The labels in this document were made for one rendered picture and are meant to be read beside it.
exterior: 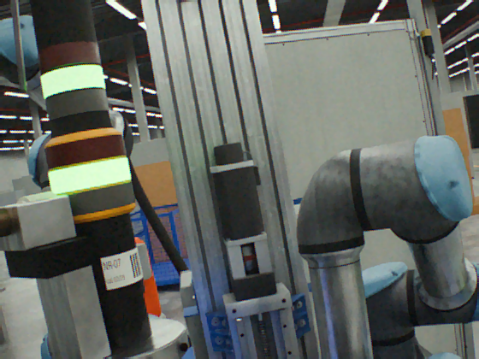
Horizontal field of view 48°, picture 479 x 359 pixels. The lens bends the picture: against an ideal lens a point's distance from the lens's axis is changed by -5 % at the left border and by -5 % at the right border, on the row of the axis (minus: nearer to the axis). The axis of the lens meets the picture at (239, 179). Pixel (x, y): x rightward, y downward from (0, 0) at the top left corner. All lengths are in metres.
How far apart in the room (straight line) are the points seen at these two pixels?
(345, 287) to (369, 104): 1.69
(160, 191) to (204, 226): 7.22
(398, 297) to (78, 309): 0.88
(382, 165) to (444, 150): 0.08
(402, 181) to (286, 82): 1.59
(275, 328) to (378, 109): 1.44
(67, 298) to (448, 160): 0.55
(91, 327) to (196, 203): 0.93
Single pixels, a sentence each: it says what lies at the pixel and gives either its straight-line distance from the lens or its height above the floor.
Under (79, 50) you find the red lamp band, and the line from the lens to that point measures 0.30.
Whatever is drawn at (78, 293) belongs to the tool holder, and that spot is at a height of 1.50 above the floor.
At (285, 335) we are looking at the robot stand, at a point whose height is 1.16.
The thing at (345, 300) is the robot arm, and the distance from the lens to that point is 0.79.
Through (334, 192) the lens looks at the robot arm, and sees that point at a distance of 0.74.
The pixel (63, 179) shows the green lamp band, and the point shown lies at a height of 1.56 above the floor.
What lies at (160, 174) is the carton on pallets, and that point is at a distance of 8.43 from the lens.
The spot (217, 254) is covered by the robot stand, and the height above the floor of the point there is 1.34.
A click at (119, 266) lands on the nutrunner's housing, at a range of 0.30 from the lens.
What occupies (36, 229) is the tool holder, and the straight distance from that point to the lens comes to 0.27.
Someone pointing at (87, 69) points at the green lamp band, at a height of 1.61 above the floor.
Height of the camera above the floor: 1.56
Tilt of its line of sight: 3 degrees down
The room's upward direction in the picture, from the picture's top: 10 degrees counter-clockwise
